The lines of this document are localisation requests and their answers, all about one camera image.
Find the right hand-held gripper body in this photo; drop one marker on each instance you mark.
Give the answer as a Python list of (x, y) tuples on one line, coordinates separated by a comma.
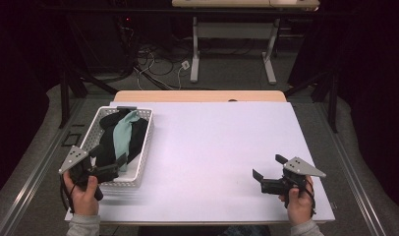
[(300, 167)]

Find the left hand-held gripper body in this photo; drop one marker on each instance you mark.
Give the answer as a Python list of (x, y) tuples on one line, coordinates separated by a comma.
[(73, 158)]

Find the black cloth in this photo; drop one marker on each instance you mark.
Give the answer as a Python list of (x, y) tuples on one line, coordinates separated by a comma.
[(106, 144)]

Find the white perforated basket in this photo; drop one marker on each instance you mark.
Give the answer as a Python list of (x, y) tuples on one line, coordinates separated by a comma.
[(140, 157)]

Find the teal cloth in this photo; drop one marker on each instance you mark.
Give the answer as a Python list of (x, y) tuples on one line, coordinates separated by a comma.
[(122, 137)]

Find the person's right hand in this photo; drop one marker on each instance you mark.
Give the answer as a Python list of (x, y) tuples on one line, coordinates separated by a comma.
[(299, 205)]

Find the person's left hand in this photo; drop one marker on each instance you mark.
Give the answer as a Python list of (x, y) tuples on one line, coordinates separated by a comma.
[(84, 198)]

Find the black floor plate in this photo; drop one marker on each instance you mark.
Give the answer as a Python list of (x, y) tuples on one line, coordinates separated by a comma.
[(71, 139)]

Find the white board mat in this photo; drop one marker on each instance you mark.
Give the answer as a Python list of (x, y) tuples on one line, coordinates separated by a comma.
[(214, 147)]

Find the grey basket label clip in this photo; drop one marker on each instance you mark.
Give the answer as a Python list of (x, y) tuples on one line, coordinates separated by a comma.
[(126, 107)]

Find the black metal stand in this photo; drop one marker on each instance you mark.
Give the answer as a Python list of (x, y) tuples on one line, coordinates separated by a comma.
[(65, 98), (331, 98)]

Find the dark curtain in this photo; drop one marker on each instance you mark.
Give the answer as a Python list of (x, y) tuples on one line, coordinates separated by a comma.
[(20, 82), (374, 82)]

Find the wooden table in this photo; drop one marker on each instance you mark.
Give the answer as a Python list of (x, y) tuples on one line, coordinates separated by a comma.
[(194, 96)]

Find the white power adapter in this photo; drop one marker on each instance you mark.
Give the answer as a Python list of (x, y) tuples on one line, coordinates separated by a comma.
[(185, 64)]

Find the white-legged desk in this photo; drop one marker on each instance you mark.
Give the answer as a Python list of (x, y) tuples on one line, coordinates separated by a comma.
[(233, 31)]

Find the aluminium floor rail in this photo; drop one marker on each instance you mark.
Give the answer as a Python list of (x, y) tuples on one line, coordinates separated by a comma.
[(27, 183), (354, 183)]

